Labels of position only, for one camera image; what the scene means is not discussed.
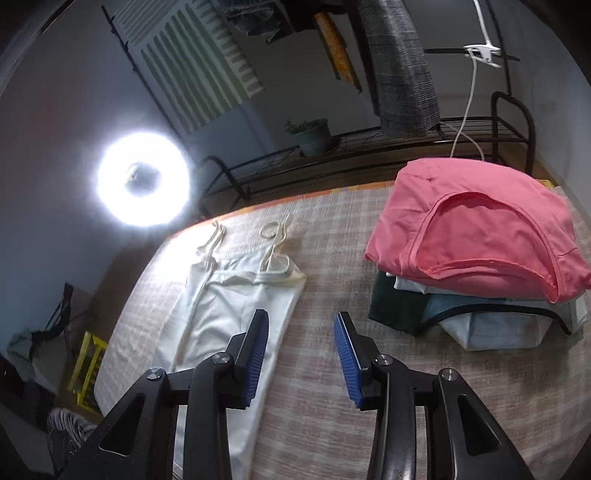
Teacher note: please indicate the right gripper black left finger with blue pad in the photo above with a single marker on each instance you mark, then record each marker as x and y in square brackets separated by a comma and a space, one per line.
[136, 439]

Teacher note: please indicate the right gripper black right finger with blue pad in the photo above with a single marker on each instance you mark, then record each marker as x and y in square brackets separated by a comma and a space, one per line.
[464, 440]

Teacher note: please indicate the white camisole top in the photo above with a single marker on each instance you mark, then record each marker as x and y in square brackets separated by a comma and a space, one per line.
[218, 300]

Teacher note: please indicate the checked beige bed cover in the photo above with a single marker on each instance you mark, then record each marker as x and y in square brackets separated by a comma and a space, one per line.
[310, 428]

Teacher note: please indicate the light grey folded garment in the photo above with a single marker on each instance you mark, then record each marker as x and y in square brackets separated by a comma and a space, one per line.
[481, 324]

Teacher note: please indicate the pink folded garment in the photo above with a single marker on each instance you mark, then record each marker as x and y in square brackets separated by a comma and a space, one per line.
[479, 229]

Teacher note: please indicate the black metal rack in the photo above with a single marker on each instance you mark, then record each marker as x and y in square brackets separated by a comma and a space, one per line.
[506, 136]

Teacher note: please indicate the potted plant green pot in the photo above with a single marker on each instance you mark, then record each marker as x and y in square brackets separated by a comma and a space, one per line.
[313, 137]

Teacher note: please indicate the grey plaid hanging garment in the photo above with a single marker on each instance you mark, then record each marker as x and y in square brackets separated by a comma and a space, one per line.
[407, 102]

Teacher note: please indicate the white clip lamp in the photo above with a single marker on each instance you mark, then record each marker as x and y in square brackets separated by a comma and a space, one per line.
[485, 51]

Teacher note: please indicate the orange hanging cloth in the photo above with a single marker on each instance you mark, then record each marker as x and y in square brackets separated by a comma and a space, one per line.
[335, 47]

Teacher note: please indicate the green striped hanging cloth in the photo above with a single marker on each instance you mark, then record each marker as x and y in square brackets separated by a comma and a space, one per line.
[189, 59]

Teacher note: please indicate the white ring light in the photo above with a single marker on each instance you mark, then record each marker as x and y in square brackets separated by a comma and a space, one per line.
[143, 179]

